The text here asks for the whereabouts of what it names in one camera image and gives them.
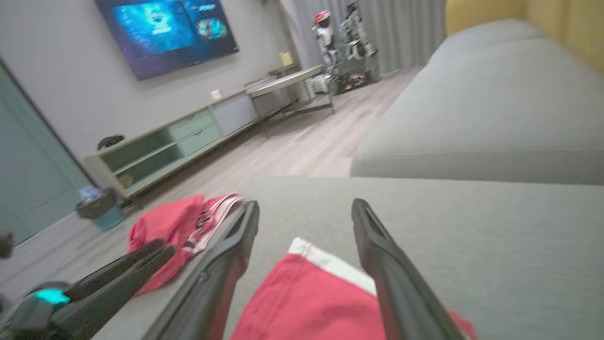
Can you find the wall mounted television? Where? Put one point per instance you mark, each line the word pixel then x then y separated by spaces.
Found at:
pixel 165 33

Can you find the round grey coffee table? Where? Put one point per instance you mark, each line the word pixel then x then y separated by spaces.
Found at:
pixel 288 80

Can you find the teal waste bin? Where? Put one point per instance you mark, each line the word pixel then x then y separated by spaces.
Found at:
pixel 101 212

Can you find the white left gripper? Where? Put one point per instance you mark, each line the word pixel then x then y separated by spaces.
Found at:
pixel 28 316

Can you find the large grey fabric ottoman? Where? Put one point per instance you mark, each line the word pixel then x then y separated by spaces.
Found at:
pixel 495 245

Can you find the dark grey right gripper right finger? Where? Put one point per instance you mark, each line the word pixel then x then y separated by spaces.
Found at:
pixel 401 293

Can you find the black object on cabinet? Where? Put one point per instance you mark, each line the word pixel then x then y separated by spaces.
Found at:
pixel 111 141

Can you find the white humanoid robot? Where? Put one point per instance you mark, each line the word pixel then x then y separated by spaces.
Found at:
pixel 324 38

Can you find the low green TV cabinet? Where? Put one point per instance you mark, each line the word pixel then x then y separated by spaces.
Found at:
pixel 188 132

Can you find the yellow sofa backrest cushion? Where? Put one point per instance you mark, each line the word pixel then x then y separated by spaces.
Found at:
pixel 545 14
pixel 481 12
pixel 585 33

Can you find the skeletal robot on wheeled base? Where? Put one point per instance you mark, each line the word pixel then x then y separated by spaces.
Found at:
pixel 356 42

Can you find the red jersey with white trim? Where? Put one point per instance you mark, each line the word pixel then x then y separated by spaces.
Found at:
pixel 160 226

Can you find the teal green door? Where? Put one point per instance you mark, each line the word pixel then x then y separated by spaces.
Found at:
pixel 28 179

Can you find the grey curtain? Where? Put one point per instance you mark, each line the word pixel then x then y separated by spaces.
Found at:
pixel 406 33

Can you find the red shorts with elastic waistband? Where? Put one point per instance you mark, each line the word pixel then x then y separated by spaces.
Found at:
pixel 306 302

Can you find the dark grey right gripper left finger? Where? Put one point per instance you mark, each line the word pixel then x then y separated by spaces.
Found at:
pixel 212 288

